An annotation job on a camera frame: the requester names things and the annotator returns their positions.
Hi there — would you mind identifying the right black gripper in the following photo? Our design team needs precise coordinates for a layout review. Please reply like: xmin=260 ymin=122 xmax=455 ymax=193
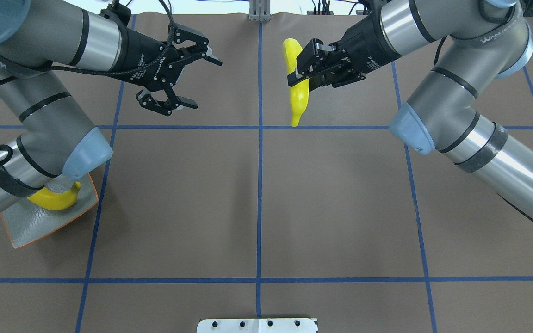
xmin=287 ymin=16 xmax=401 ymax=91

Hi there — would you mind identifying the yellow banana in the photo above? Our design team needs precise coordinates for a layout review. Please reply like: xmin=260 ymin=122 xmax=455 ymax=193
xmin=283 ymin=38 xmax=310 ymax=127
xmin=27 ymin=181 xmax=82 ymax=211

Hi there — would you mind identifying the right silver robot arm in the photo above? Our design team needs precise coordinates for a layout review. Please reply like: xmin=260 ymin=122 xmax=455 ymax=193
xmin=283 ymin=0 xmax=533 ymax=222

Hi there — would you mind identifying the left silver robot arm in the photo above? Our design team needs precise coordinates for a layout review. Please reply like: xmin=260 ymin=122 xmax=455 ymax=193
xmin=0 ymin=0 xmax=222 ymax=213

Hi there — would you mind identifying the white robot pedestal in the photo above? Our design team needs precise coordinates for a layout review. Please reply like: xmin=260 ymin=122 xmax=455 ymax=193
xmin=196 ymin=318 xmax=319 ymax=333

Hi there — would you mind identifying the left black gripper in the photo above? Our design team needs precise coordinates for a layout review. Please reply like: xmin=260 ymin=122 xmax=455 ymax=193
xmin=121 ymin=25 xmax=223 ymax=116

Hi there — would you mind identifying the blue square plate orange rim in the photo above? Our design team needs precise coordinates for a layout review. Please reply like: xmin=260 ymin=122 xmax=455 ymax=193
xmin=0 ymin=174 xmax=98 ymax=248

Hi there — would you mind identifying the aluminium frame post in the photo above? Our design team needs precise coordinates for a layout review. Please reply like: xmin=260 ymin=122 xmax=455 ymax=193
xmin=249 ymin=0 xmax=272 ymax=23

